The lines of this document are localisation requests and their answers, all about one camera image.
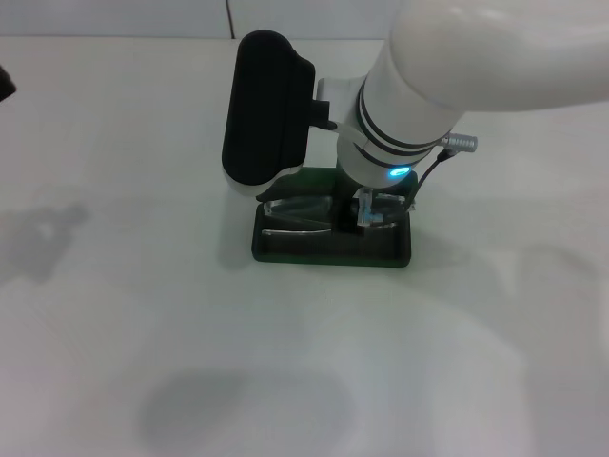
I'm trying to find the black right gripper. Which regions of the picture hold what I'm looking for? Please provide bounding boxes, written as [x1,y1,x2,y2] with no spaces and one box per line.
[333,176,367,235]

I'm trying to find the green glasses case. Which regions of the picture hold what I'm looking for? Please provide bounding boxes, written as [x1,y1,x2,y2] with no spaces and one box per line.
[250,166,413,268]

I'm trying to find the clear transparent glasses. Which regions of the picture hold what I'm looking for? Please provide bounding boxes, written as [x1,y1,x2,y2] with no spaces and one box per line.
[261,188,411,239]

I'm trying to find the right gripper cable with connector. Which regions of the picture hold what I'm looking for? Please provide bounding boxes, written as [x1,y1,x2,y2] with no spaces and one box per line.
[403,133,480,213]

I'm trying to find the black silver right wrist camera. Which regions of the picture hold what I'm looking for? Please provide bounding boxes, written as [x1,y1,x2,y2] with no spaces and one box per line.
[221,29,317,198]

